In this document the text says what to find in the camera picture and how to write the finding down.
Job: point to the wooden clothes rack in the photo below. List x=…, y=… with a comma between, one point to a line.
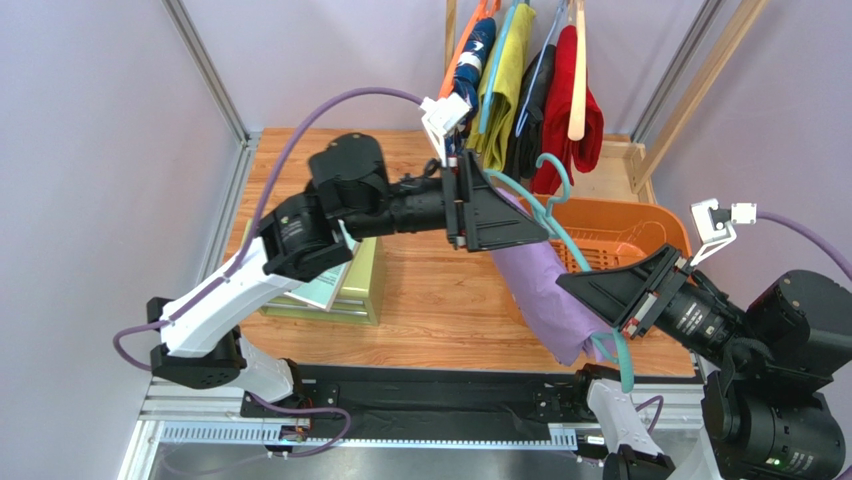
x=667, y=57

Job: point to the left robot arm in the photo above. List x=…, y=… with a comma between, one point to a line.
x=349, y=197

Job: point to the black trousers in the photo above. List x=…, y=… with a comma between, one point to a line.
x=525, y=139

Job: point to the purple trousers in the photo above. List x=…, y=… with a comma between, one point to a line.
x=562, y=324

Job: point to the green box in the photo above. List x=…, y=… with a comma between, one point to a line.
x=360, y=300

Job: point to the beige hanger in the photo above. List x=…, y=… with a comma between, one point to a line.
x=576, y=128

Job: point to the light blue hanger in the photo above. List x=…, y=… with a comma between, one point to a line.
x=487, y=101

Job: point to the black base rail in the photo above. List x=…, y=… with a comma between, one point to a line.
x=387, y=408

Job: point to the teal hanger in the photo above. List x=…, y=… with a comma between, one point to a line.
x=579, y=253

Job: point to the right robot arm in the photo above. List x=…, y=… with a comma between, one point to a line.
x=763, y=406

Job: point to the red trousers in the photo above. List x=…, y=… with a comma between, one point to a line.
x=583, y=155

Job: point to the aluminium frame post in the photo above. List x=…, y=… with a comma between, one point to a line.
x=191, y=37

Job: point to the orange plastic basket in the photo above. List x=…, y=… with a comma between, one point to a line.
x=612, y=234

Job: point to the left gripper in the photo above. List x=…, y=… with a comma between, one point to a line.
x=489, y=220

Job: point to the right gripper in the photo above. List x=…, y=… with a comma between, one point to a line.
x=651, y=297

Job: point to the yellow-green trousers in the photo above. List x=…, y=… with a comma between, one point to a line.
x=492, y=146

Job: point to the teal book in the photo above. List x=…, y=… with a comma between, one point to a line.
x=321, y=292

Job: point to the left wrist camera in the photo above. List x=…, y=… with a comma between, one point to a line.
x=440, y=120

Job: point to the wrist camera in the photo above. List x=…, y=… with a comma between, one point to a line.
x=715, y=225
x=440, y=120

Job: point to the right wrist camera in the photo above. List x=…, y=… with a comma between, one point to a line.
x=715, y=225

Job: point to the orange hanger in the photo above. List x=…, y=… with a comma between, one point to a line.
x=453, y=46

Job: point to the blue patterned trousers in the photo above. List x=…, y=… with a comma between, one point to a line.
x=467, y=77

